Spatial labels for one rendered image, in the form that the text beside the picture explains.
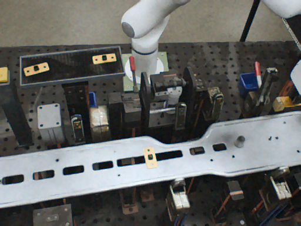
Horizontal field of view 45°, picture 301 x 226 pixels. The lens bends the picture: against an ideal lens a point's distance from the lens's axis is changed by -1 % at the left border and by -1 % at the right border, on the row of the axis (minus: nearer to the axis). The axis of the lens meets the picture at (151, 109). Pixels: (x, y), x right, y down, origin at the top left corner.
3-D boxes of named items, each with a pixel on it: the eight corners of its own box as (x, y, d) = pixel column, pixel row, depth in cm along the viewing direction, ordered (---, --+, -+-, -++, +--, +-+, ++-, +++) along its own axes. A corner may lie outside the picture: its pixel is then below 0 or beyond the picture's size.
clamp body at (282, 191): (246, 235, 149) (275, 205, 120) (236, 208, 155) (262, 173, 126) (266, 231, 150) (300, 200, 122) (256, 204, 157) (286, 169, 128)
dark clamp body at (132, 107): (120, 166, 163) (120, 118, 131) (116, 140, 170) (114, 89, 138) (144, 162, 164) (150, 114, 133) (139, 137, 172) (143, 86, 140)
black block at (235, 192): (213, 232, 149) (230, 206, 125) (205, 206, 154) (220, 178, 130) (231, 228, 150) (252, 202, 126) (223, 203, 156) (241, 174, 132)
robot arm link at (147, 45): (126, 45, 164) (124, 5, 144) (153, 22, 172) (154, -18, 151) (146, 59, 161) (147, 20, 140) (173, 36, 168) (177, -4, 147)
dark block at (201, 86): (180, 146, 170) (195, 91, 135) (177, 133, 174) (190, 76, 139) (191, 145, 171) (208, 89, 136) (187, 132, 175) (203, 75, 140)
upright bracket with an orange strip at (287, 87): (253, 141, 174) (293, 73, 133) (253, 139, 175) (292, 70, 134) (259, 140, 175) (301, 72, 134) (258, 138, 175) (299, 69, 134)
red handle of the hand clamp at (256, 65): (257, 102, 141) (252, 62, 141) (255, 102, 143) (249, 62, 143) (267, 101, 142) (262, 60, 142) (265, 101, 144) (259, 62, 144)
